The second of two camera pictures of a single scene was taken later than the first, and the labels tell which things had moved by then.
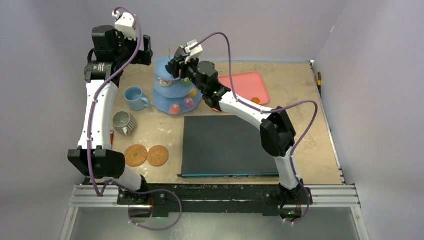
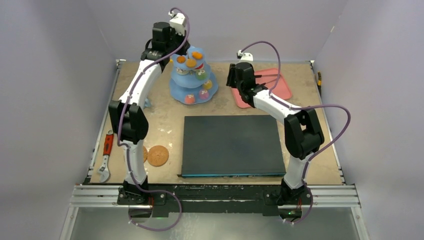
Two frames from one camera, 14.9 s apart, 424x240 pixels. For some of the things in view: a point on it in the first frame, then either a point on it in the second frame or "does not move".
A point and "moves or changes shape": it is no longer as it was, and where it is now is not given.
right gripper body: (175, 66) -> (232, 76)
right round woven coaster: (158, 155) does not move
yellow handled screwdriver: (319, 80) does not move
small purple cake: (189, 102) moves or changes shape
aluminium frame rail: (322, 196) does not move
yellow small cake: (193, 93) moves or changes shape
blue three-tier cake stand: (170, 95) moves or changes shape
